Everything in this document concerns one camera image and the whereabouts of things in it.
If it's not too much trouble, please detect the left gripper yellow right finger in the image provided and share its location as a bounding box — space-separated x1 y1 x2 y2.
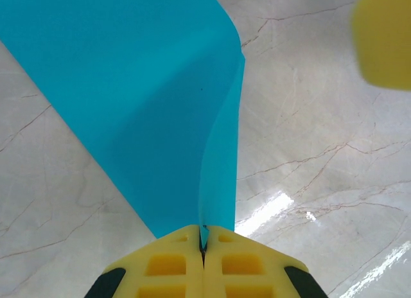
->
204 225 330 298

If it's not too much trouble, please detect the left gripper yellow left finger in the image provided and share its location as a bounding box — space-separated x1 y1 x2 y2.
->
83 223 206 298

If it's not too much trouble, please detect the teal cloth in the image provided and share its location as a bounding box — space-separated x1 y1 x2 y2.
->
0 0 247 244

